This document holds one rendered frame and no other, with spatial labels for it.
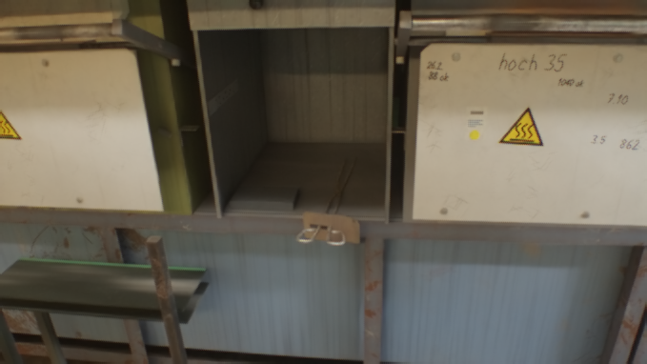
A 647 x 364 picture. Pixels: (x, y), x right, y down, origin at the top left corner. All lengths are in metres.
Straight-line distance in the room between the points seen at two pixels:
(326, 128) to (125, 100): 0.87
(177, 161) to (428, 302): 0.83
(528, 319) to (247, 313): 0.87
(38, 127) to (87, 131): 0.13
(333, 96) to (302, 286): 0.71
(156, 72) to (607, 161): 1.06
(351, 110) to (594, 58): 0.96
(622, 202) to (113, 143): 1.17
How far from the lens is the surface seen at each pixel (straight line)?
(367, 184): 1.49
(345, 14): 1.11
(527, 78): 1.06
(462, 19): 0.90
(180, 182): 1.35
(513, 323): 1.60
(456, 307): 1.53
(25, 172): 1.42
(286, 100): 1.83
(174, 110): 1.28
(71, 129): 1.28
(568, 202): 1.19
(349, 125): 1.82
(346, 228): 1.24
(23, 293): 1.58
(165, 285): 1.26
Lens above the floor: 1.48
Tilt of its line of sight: 24 degrees down
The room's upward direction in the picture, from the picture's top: 2 degrees counter-clockwise
